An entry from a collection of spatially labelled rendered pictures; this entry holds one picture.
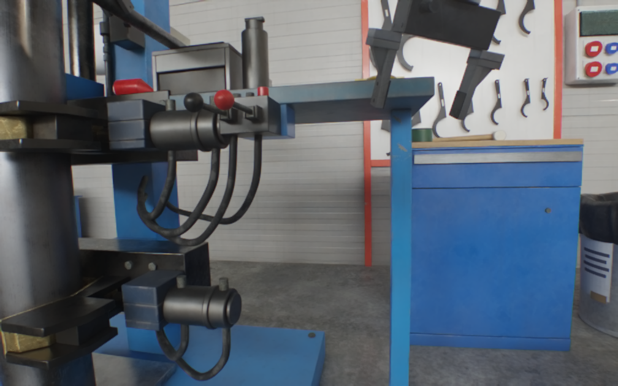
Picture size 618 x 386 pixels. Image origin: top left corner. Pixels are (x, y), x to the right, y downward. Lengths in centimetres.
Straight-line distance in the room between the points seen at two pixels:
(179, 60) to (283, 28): 201
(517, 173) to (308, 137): 166
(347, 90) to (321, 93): 7
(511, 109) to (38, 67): 273
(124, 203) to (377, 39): 114
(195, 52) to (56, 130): 40
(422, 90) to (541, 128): 214
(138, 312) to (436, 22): 91
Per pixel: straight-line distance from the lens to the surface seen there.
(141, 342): 152
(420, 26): 47
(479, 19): 51
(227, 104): 58
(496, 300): 167
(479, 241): 156
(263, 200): 278
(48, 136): 87
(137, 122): 87
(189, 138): 82
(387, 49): 47
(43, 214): 99
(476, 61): 53
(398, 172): 99
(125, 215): 138
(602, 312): 213
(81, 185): 385
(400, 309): 109
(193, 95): 61
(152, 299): 92
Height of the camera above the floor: 85
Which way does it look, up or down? 5 degrees down
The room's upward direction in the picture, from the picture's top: 1 degrees counter-clockwise
